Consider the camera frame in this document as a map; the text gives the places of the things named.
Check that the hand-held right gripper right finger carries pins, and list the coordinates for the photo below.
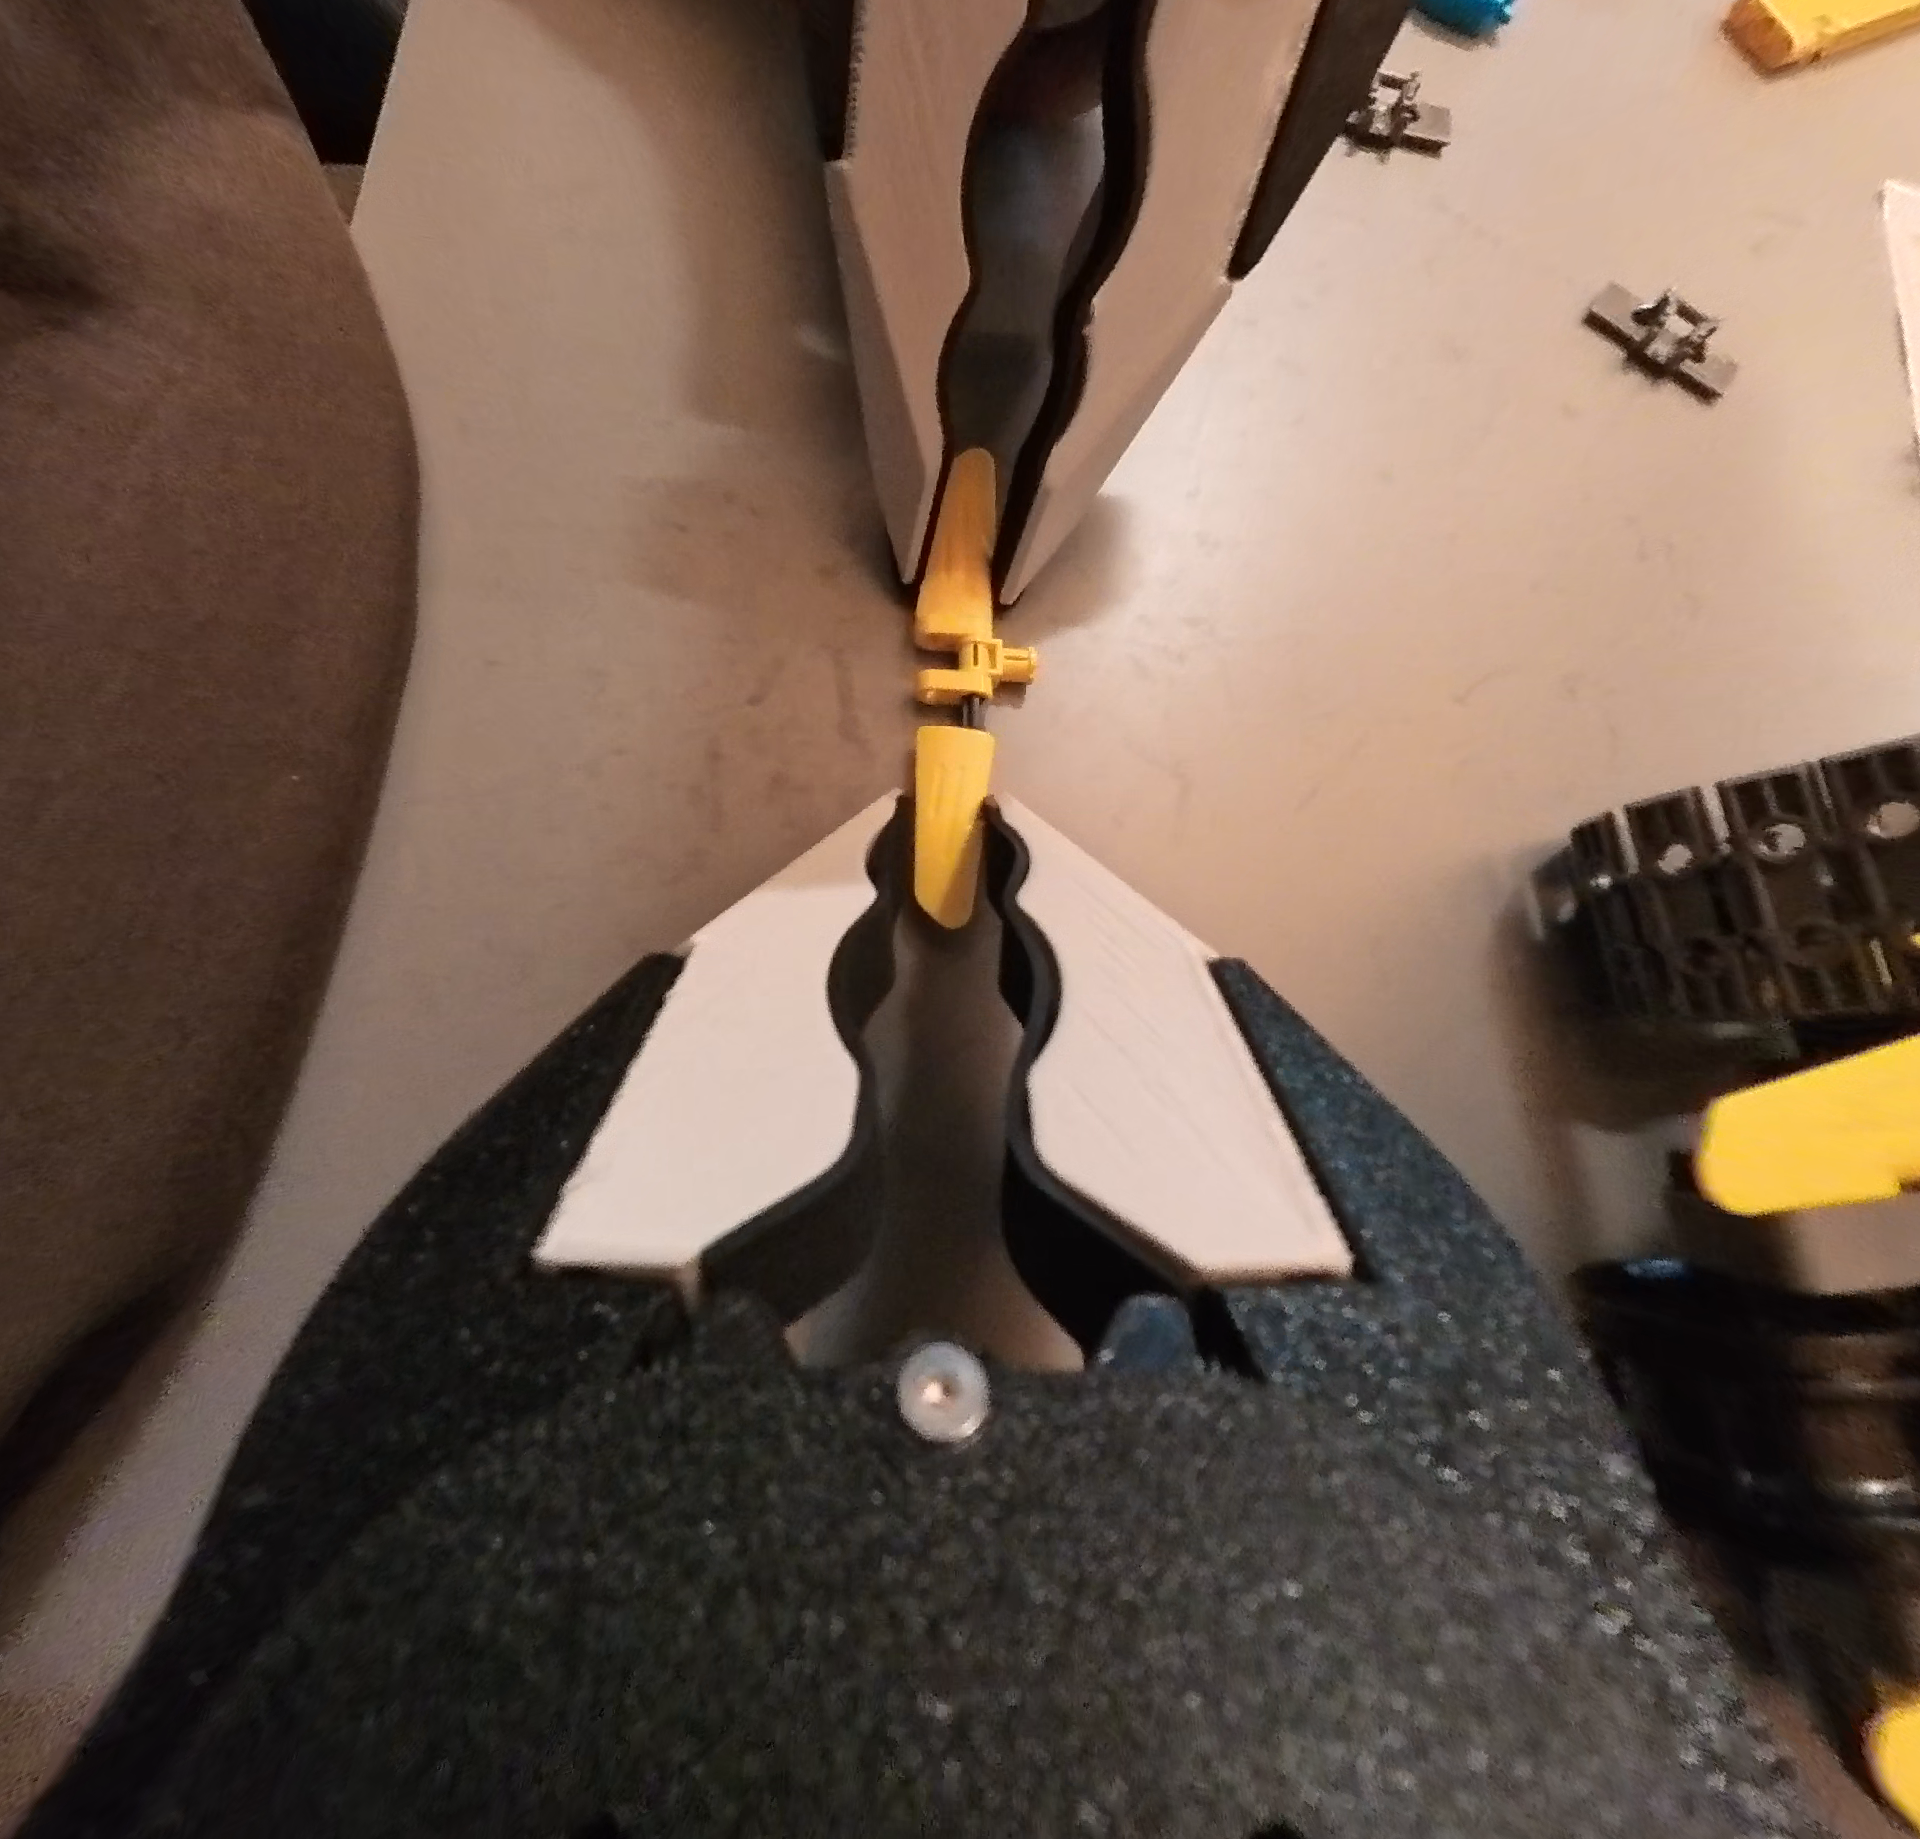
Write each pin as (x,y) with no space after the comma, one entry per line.
(1170,1120)

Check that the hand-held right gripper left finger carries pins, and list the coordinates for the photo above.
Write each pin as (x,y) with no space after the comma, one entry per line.
(721,1120)

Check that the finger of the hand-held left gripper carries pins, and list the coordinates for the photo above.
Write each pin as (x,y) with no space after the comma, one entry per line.
(915,145)
(1200,114)

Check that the yellow toy panel piece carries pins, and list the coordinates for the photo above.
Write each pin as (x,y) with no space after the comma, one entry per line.
(948,820)

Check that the yellow toy blade with pin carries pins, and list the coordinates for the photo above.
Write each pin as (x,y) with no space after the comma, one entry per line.
(957,549)

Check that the grey toy track link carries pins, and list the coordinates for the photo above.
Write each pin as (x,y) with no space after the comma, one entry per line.
(1402,116)
(1657,339)

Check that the black yellow toy tracked vehicle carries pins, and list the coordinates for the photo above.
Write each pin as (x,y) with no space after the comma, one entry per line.
(1726,894)

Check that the yellow grey sticker sheet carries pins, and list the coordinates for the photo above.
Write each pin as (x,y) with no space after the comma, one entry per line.
(1906,310)

